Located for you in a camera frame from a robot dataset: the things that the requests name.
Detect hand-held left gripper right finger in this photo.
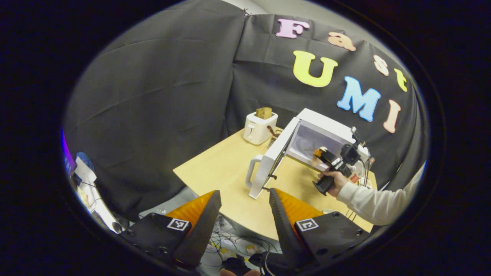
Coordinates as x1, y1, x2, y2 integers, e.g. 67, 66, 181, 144
269, 187, 372, 271

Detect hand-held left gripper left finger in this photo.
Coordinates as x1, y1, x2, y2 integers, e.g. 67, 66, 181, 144
123, 190, 222, 268

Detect white microwave oven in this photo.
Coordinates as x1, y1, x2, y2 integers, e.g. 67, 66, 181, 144
245, 108, 371, 200

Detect white toaster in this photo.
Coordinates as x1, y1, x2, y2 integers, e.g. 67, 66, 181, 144
243, 111, 278, 145

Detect white papers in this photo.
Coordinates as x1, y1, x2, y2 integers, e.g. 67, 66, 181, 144
75, 152, 117, 232

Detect black backdrop cloth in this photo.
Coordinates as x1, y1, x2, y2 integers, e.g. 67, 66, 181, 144
63, 0, 428, 223

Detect purple lit screen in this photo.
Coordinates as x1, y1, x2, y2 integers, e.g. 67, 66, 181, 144
61, 128, 77, 177

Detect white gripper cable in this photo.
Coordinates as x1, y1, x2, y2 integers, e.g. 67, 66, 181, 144
362, 148, 375, 188

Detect tangle of floor cables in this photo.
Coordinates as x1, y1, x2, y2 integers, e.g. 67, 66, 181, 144
199, 215, 284, 276

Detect metal wire utensil holder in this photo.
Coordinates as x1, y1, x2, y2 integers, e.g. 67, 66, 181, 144
269, 128, 285, 149

